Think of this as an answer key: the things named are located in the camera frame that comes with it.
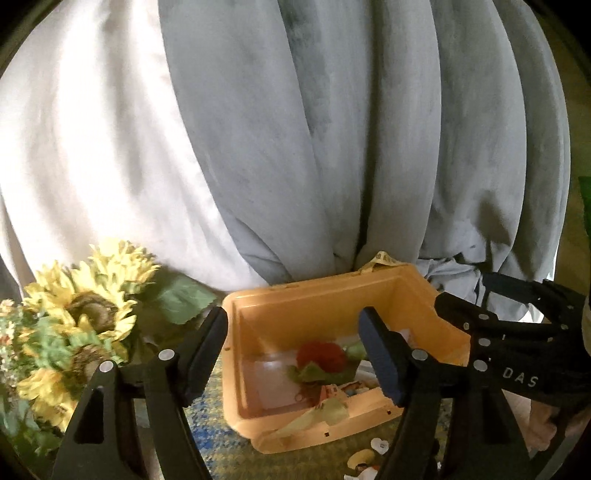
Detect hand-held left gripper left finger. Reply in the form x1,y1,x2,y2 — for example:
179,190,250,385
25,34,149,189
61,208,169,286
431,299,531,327
50,305,229,480

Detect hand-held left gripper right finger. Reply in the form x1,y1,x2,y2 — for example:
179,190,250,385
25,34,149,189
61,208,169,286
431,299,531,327
359,307,529,480

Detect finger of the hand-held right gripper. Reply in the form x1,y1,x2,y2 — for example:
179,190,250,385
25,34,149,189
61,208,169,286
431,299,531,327
433,292,505,361
479,272,570,306

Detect red plush with green leaves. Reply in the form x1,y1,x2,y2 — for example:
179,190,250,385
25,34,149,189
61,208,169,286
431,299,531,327
286,340,365,385

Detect orange plastic crate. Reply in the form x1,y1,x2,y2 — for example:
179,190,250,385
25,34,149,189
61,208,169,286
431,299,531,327
222,264,472,455

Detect yellow blue plaid blanket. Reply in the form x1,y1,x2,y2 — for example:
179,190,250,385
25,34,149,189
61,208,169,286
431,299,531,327
185,364,458,480

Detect sunflower bouquet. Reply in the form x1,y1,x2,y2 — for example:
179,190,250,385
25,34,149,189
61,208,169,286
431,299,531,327
0,237,220,462

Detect wide grey curtain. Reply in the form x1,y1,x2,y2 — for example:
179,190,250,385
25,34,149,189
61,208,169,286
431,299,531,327
157,0,575,324

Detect pale beige curtain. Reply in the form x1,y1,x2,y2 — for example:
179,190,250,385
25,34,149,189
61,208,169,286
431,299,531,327
0,0,269,296

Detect yellow crate strap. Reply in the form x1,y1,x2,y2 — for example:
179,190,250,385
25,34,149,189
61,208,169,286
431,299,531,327
359,251,403,274
276,398,349,438

